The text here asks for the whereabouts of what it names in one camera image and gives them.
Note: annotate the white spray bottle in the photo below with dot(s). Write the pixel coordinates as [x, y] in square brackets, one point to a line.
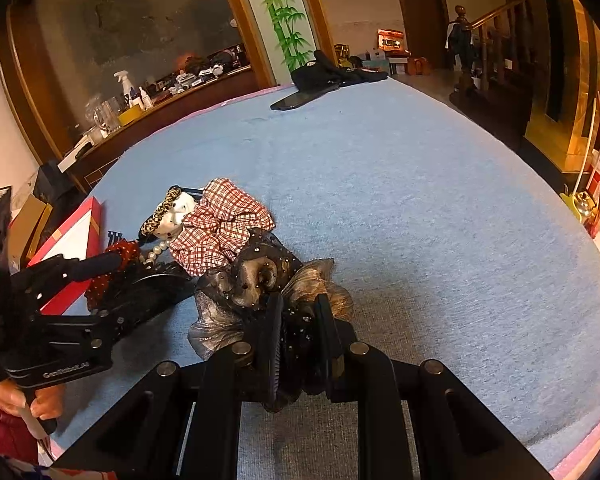
[125, 87]

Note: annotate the dark sheer organza scrunchie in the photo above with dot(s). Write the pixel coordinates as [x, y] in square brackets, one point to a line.
[240, 280]

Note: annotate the yellow box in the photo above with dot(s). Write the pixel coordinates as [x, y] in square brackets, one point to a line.
[129, 117]

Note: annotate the red polka dot scrunchie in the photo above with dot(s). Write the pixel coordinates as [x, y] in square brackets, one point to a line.
[125, 252]

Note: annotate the red plaid scrunchie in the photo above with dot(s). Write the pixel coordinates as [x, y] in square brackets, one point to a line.
[220, 225]

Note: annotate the wooden framed glass partition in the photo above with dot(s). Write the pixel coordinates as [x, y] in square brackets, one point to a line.
[130, 20]

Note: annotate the brown wooden door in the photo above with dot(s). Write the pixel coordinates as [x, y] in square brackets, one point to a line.
[422, 20]

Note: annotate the orange printed box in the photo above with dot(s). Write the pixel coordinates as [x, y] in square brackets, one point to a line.
[391, 40]

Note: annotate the wooden stair railing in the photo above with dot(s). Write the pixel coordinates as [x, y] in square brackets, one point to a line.
[500, 40]

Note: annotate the blue tablecloth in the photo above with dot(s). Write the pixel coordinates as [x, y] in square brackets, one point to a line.
[405, 210]

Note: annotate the brown cardboard box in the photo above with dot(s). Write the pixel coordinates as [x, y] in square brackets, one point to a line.
[27, 230]

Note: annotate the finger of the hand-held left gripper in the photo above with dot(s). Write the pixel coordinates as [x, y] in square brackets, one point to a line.
[145, 295]
[95, 265]

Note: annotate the small white bottle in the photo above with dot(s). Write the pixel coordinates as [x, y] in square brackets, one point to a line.
[146, 99]

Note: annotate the black plastic bag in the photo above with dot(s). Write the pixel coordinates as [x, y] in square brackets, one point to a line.
[52, 182]

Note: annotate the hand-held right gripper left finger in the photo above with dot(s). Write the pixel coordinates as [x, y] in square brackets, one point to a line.
[271, 350]

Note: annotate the flat white box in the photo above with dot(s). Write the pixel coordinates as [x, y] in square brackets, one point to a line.
[75, 155]

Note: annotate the white cherry print scrunchie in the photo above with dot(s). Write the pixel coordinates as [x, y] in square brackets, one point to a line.
[177, 215]

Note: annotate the bamboo painted glass panel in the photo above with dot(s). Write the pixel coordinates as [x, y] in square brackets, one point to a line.
[275, 15]

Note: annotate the red gift box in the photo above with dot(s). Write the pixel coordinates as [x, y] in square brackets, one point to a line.
[72, 240]

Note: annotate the leopard print scrunchie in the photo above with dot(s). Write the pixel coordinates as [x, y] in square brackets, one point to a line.
[155, 220]

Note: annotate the black smartphone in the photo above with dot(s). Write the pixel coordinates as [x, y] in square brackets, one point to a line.
[300, 100]

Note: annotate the dark jacket on post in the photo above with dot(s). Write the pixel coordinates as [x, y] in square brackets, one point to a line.
[462, 42]

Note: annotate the person's left forearm red sleeve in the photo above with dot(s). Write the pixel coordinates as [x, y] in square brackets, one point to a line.
[0, 435]

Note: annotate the person's left hand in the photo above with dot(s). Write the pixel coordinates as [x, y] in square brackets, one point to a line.
[45, 402]

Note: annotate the black gloves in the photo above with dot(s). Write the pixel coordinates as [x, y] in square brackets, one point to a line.
[325, 72]

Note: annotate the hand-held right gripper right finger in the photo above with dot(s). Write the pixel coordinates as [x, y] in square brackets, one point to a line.
[325, 340]

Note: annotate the clear glass mug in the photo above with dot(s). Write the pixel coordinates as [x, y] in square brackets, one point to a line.
[107, 115]

